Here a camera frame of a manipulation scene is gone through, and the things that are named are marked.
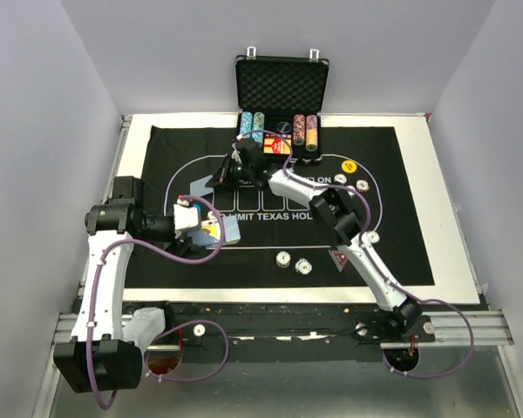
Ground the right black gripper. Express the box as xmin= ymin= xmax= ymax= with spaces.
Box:
xmin=207 ymin=154 xmax=254 ymax=191

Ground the blue backed card deck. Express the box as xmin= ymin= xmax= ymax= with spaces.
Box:
xmin=223 ymin=215 xmax=241 ymax=246

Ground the yellow round blind button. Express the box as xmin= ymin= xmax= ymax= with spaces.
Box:
xmin=341 ymin=159 xmax=357 ymax=174

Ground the blue white chip stack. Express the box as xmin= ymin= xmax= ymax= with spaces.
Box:
xmin=295 ymin=259 xmax=313 ymax=275

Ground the triangular dealer button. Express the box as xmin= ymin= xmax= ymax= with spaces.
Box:
xmin=329 ymin=250 xmax=349 ymax=272

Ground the grey white chip stack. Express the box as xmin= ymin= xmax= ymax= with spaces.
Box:
xmin=275 ymin=251 xmax=291 ymax=268

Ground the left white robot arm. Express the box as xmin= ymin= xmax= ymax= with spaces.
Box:
xmin=53 ymin=176 xmax=201 ymax=394

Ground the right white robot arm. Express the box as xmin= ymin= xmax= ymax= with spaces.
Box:
xmin=207 ymin=136 xmax=422 ymax=341

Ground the red card deck in case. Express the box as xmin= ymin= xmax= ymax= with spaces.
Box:
xmin=262 ymin=133 xmax=290 ymax=156

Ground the teal grey chip row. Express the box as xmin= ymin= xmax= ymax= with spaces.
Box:
xmin=251 ymin=111 xmax=265 ymax=146

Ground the light blue chip row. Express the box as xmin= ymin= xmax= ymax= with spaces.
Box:
xmin=239 ymin=111 xmax=254 ymax=138

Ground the red purple chip row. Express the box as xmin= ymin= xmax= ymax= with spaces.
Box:
xmin=293 ymin=114 xmax=306 ymax=146

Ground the orange chip row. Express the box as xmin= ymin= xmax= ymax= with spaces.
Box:
xmin=305 ymin=115 xmax=319 ymax=152

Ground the black aluminium chip case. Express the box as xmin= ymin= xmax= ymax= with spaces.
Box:
xmin=234 ymin=46 xmax=330 ymax=165

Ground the black poker table mat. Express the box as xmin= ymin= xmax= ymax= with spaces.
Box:
xmin=126 ymin=127 xmax=434 ymax=288

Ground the white table board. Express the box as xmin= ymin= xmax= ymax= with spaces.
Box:
xmin=115 ymin=112 xmax=479 ymax=306

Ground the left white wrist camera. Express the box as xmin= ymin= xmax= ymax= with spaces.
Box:
xmin=173 ymin=204 xmax=201 ymax=233

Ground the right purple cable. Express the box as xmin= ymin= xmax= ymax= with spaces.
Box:
xmin=237 ymin=129 xmax=475 ymax=379

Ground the aluminium mounting rail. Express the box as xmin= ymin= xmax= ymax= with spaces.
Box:
xmin=52 ymin=311 xmax=514 ymax=347

